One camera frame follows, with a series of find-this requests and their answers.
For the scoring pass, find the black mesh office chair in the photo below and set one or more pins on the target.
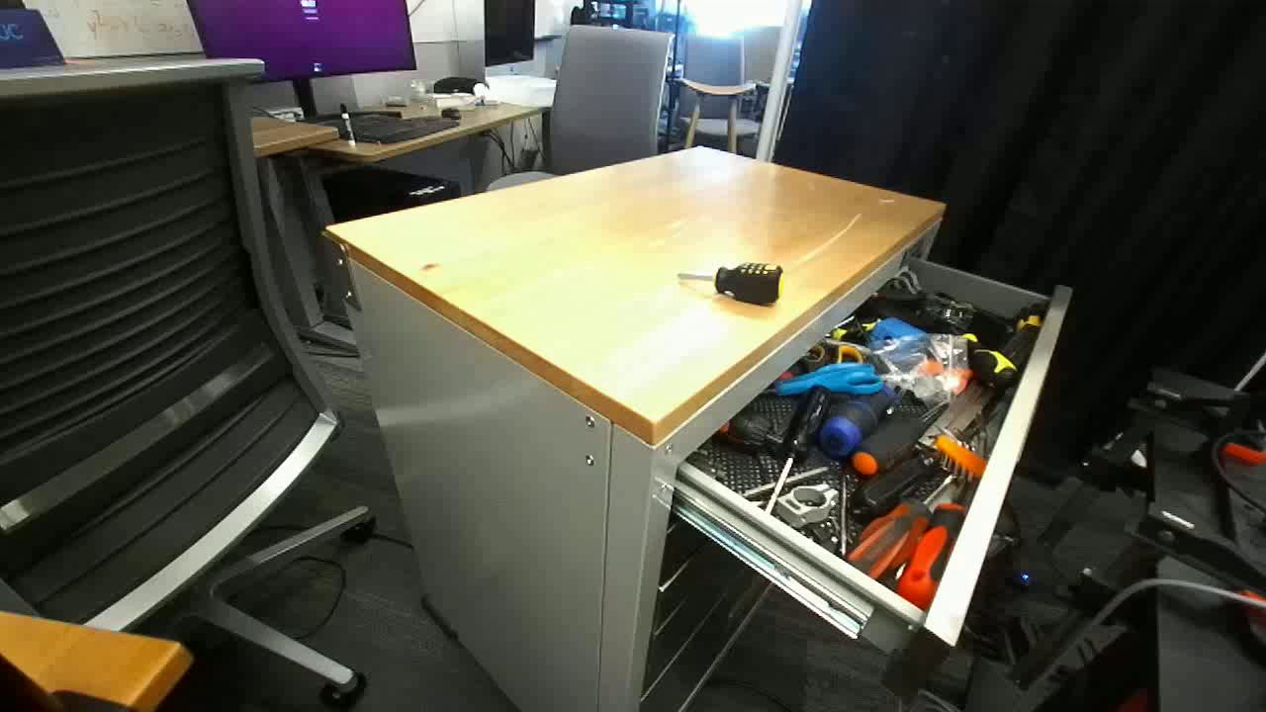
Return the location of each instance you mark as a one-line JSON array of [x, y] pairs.
[[150, 391]]

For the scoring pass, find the black keyboard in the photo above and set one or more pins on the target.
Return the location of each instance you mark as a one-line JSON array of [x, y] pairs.
[[388, 127]]

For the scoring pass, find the purple computer monitor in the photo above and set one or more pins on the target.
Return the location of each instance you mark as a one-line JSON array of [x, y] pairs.
[[306, 35]]

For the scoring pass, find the orange handled pliers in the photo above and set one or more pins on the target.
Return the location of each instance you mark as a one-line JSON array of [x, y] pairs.
[[907, 545]]

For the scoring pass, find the black stubby screwdriver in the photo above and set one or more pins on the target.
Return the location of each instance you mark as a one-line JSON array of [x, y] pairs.
[[749, 282]]

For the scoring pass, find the black curtain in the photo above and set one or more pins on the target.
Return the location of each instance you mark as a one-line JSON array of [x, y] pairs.
[[1115, 146]]

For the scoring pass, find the grey metal tool drawer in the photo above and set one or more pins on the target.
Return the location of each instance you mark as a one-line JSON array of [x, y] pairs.
[[773, 498]]

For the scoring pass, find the blue round tool handle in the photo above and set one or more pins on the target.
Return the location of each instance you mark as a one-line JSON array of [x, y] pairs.
[[847, 424]]

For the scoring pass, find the orange black screwdriver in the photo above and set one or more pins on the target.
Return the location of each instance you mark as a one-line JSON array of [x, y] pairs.
[[893, 441]]

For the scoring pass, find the blue plastic tool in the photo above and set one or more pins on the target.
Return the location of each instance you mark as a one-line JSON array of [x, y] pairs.
[[836, 379]]

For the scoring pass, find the wooden chair in background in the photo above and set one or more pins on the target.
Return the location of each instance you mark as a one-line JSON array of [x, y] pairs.
[[724, 89]]

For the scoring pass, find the grey fabric office chair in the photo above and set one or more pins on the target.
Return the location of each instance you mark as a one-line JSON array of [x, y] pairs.
[[605, 98]]

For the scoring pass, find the black equipment with cables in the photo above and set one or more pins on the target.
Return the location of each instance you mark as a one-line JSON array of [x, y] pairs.
[[1178, 625]]

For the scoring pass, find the wooden office desk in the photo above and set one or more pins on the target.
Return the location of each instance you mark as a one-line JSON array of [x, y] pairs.
[[269, 135]]

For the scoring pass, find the grey cabinet with wooden top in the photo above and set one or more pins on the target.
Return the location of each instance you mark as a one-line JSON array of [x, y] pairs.
[[541, 367]]

